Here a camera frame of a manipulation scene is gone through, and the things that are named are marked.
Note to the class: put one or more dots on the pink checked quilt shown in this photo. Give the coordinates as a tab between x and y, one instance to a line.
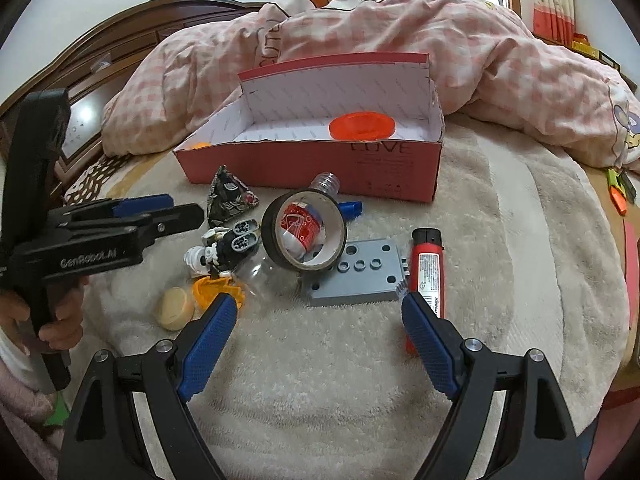
400	25

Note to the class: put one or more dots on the small orange ball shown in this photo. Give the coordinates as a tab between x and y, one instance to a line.
202	145

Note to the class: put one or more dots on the grey building block plate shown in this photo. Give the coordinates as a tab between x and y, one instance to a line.
360	285

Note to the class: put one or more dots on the cream curtain red hem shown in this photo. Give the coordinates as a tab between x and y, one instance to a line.
550	0

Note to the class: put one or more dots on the dark wooden headboard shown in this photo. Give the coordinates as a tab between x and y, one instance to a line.
100	45

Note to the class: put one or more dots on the clear plastic bottle red label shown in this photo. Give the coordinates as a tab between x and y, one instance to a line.
300	225

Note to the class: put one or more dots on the orange green toy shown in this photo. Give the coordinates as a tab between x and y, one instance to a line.
620	200

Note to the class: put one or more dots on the orange-red round lid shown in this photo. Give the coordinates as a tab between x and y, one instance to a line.
360	127

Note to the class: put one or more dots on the dark tape roll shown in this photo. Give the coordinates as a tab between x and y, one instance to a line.
270	240

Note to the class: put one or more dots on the black white toy robot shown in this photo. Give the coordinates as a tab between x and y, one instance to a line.
235	245

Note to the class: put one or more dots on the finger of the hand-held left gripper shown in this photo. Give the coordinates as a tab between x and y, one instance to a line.
175	220
145	204

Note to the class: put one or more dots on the fluffy cream blanket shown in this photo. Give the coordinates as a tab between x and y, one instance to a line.
325	385

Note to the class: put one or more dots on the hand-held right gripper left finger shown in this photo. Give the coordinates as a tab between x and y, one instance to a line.
212	340

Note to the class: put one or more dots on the patterned triangular pouch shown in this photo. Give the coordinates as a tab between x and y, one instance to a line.
227	195

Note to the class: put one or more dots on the red lighter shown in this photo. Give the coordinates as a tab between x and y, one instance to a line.
425	270

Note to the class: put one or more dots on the person's left forearm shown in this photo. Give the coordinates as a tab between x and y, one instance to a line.
20	400

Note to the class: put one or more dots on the green marker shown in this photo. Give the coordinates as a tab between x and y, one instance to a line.
613	178

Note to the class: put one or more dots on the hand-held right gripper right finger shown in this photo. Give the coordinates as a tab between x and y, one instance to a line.
430	340

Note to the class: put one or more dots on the blue plastic cylinder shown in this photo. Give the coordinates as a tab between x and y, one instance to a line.
349	209

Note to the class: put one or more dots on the orange plastic toy piece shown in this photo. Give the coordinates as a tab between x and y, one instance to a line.
207	292

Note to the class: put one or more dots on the person's left hand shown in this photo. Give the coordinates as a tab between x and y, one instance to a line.
67	320

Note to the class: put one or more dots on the brown spotted cloth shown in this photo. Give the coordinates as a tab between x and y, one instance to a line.
95	182

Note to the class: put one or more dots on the wooden side cabinet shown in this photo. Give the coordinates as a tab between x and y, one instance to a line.
600	57

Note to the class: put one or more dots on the cream round soap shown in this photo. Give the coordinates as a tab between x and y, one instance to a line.
176	308

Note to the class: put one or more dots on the red cardboard box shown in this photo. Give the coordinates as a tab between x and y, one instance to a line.
300	170

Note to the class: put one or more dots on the yellow box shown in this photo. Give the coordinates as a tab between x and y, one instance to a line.
582	46

